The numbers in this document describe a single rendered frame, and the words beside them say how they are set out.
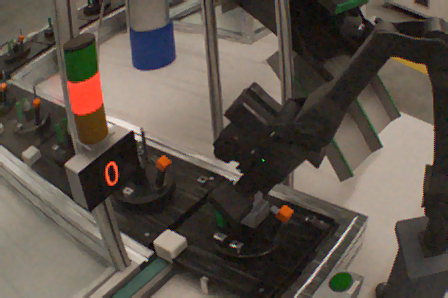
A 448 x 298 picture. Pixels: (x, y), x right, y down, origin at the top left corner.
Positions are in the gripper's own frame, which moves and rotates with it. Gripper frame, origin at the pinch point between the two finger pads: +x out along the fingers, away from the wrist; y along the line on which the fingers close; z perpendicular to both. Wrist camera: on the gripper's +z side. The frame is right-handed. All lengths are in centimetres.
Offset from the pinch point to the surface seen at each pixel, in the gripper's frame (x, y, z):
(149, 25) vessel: 50, -55, 56
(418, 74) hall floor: 106, -280, -42
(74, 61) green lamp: -19.0, 20.8, 27.1
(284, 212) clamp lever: -4.6, 0.5, -7.2
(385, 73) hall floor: 121, -260, -22
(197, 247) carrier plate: 11.8, 7.0, -2.7
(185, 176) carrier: 20.7, -7.8, 8.7
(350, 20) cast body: -16.7, -38.8, 8.9
